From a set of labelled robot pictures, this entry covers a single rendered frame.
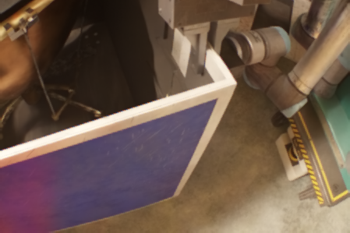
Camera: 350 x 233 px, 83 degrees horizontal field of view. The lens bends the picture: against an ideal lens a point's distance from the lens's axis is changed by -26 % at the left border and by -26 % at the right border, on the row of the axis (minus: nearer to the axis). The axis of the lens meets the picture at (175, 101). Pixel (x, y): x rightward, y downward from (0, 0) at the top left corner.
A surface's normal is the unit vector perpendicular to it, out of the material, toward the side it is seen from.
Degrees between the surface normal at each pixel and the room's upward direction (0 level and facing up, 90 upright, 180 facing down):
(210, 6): 80
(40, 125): 0
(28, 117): 0
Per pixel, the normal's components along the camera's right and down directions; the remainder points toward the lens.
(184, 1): 0.40, 0.70
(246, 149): 0.09, -0.53
